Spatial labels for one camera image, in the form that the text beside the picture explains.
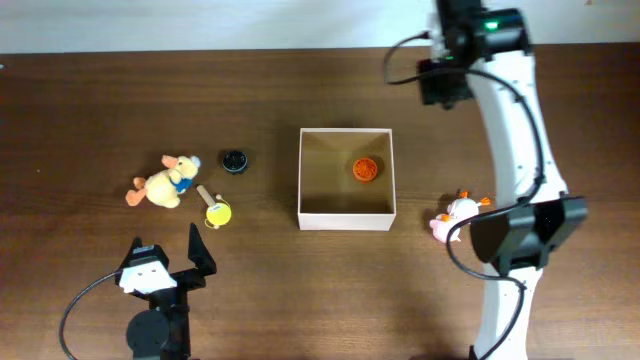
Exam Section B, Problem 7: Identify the yellow rattle drum toy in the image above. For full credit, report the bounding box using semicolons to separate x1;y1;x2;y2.
196;185;232;229

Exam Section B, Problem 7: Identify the yellow plush duck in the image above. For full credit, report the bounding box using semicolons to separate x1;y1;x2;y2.
125;155;201;209

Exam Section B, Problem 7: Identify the black round puck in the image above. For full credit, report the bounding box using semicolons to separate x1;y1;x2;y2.
222;150;248;175

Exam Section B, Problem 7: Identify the orange round plastic toy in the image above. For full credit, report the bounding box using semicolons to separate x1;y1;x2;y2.
352;157;378;183

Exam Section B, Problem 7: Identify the white pink duck toy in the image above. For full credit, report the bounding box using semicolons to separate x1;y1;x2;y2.
429;191;491;243

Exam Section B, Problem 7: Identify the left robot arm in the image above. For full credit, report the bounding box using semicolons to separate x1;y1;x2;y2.
115;223;217;359

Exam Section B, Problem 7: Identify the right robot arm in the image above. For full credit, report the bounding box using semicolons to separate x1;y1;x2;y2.
419;0;588;359

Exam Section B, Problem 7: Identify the white cardboard box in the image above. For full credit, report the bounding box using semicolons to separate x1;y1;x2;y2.
297;128;397;231

